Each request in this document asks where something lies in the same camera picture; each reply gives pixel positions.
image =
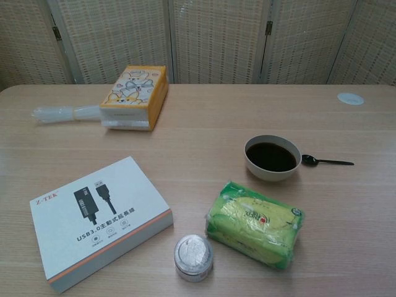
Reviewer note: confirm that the small round silver tin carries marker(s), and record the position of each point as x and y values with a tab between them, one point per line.
193	251

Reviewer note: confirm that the black plastic spoon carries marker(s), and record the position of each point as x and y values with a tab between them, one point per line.
308	160

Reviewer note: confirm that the clear plastic straw bundle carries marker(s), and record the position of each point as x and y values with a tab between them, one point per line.
55	114

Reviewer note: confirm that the white bowl dark liquid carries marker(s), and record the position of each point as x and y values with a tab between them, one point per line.
272	175

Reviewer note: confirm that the green tissue pack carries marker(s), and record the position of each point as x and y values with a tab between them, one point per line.
253	222

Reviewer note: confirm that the white table grommet cover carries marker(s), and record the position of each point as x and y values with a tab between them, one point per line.
350	98

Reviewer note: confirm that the woven folding screen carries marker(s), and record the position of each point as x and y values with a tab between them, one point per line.
216	37

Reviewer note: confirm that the orange corgi tissue pack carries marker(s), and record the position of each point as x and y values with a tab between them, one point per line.
133	89

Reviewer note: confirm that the brass screen hinge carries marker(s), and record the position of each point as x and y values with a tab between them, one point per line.
269	27
56	32

